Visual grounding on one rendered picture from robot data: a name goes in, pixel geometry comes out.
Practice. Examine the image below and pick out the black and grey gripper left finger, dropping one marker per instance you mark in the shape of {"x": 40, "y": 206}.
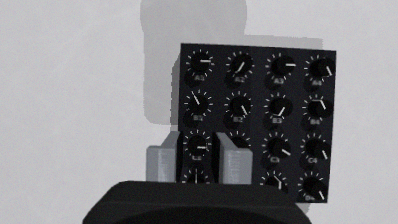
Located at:
{"x": 164, "y": 163}

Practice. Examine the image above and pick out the black knob box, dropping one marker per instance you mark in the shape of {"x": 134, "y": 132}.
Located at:
{"x": 217, "y": 95}

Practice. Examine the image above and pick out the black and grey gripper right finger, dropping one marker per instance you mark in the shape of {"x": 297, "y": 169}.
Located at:
{"x": 229, "y": 164}

